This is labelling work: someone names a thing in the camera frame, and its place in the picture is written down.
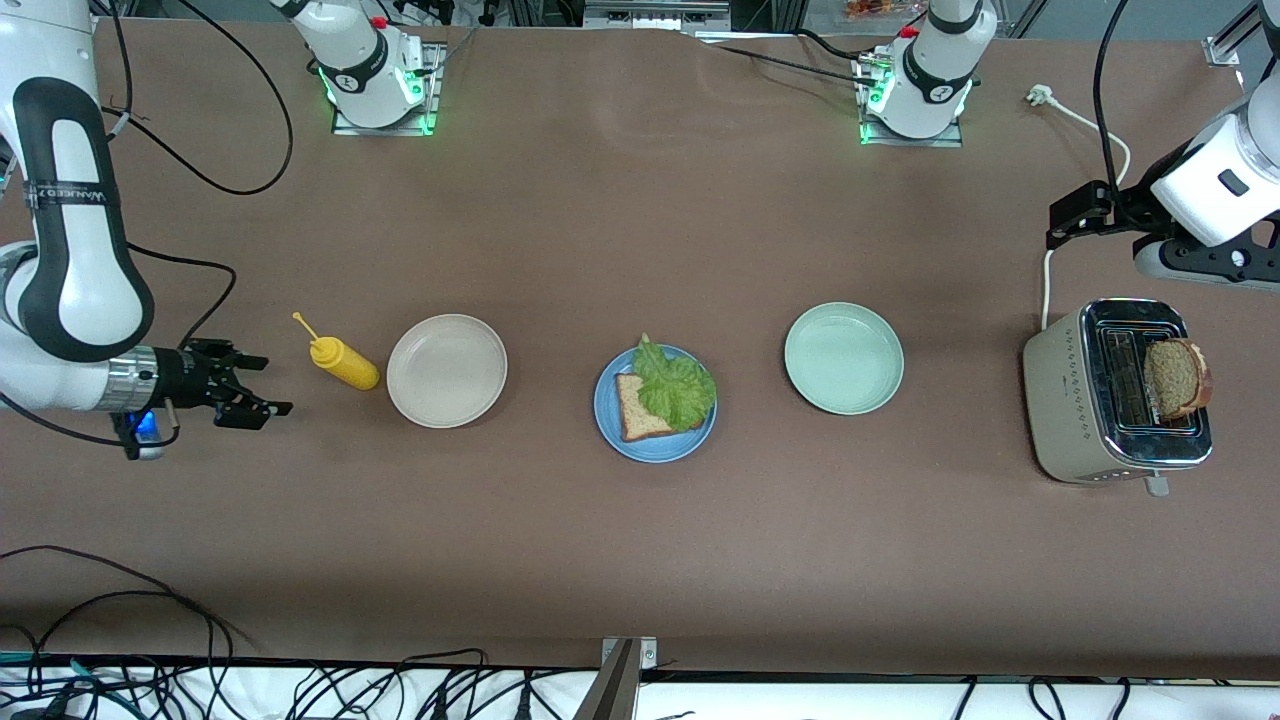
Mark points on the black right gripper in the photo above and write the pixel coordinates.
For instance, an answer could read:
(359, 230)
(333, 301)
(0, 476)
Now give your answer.
(182, 377)

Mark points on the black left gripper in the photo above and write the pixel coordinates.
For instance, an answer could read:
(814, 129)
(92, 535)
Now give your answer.
(1128, 209)

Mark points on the yellow squeeze bottle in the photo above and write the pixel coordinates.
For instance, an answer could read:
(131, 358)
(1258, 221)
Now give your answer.
(345, 363)

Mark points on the brown bread slice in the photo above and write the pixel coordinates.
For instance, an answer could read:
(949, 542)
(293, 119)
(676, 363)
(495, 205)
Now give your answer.
(635, 410)
(1178, 378)

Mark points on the green lettuce leaf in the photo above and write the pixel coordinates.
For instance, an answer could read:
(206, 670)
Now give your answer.
(680, 395)

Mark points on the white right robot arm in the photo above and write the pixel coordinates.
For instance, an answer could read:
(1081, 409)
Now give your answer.
(75, 200)

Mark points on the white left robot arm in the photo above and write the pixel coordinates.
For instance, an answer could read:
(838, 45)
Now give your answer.
(1225, 180)

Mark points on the beige plate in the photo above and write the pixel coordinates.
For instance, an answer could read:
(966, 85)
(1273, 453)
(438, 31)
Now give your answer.
(446, 371)

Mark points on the green plate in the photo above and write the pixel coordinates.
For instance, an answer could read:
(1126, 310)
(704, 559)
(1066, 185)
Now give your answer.
(844, 358)

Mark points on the blue plate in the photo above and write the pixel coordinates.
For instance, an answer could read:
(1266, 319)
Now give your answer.
(650, 452)

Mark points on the beige chrome toaster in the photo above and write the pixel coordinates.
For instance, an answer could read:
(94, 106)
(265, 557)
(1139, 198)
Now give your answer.
(1060, 400)

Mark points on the orange packet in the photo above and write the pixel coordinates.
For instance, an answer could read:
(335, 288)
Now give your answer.
(872, 8)

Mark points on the white shelf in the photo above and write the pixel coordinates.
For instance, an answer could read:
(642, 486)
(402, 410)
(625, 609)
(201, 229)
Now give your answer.
(800, 700)

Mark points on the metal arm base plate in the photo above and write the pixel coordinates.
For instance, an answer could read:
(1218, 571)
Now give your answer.
(437, 100)
(910, 142)

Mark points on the aluminium frame rail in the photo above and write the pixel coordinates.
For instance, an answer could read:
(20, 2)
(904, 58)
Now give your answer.
(1240, 30)

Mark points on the grey metal bracket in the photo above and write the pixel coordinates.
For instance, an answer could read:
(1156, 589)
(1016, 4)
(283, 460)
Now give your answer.
(655, 12)

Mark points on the metal table bracket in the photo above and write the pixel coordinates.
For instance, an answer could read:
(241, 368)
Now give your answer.
(615, 690)

